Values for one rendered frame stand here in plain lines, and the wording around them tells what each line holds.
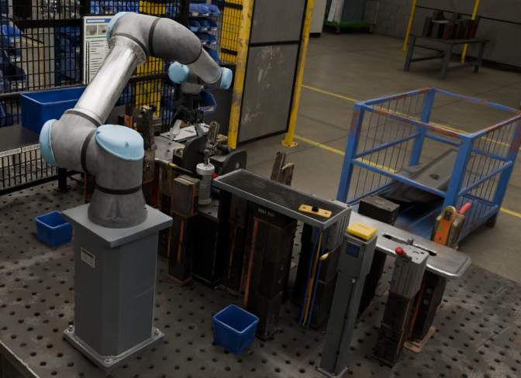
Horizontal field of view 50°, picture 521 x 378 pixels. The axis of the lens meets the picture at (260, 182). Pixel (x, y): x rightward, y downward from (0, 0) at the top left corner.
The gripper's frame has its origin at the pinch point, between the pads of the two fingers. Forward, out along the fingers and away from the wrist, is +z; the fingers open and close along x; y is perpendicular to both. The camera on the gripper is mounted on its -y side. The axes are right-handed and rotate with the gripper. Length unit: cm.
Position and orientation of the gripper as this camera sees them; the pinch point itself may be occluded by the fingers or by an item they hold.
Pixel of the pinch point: (184, 139)
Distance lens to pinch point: 227.7
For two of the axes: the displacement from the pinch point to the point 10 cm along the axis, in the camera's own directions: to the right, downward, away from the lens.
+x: 8.3, -1.2, 5.5
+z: -1.2, 9.2, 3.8
